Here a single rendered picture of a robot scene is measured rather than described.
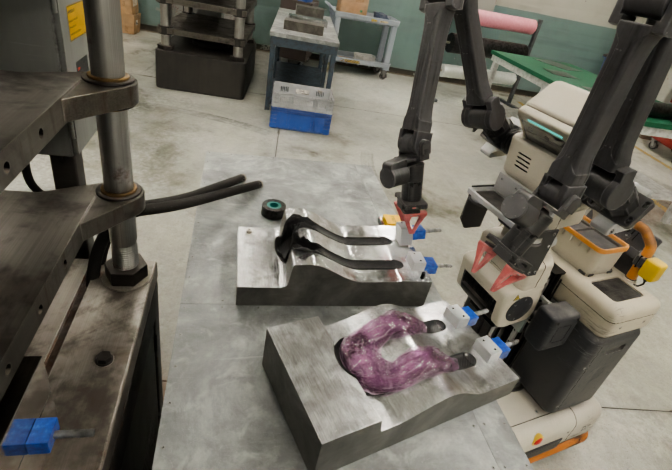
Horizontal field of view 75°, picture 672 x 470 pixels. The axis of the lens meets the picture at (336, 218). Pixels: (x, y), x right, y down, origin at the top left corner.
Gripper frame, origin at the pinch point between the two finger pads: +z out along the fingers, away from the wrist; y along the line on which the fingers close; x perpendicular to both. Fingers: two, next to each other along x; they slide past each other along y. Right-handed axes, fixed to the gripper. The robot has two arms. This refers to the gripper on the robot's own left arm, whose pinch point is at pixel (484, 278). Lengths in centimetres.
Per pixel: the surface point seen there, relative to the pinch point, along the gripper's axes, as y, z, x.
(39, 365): -2, 43, -76
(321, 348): 2.6, 26.1, -32.5
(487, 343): 8.9, 10.9, 4.0
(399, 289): -14.2, 17.0, -3.6
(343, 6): -570, -96, 202
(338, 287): -18.0, 23.9, -18.1
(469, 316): -0.5, 10.8, 7.0
